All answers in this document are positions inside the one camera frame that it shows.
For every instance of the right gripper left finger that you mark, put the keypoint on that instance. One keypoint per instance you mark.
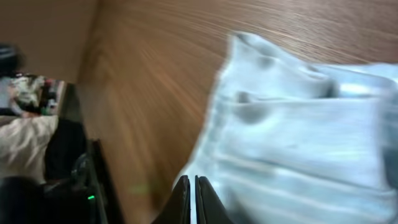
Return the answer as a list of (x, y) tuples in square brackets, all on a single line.
[(177, 208)]

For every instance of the light blue striped garment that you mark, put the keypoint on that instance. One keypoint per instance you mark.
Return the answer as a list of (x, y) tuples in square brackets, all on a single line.
[(288, 141)]

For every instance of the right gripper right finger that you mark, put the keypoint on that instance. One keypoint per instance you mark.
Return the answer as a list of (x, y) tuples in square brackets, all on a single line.
[(209, 208)]

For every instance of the red plaid shirt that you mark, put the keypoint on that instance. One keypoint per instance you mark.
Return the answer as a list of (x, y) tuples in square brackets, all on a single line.
[(51, 96)]

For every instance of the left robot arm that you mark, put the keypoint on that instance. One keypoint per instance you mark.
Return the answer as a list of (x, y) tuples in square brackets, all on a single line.
[(87, 196)]

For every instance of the green folded cloth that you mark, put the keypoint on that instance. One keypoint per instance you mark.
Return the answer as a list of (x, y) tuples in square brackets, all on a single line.
[(70, 108)]

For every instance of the cream camouflage garment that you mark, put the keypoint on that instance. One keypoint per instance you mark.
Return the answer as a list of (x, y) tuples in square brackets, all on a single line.
[(25, 139)]

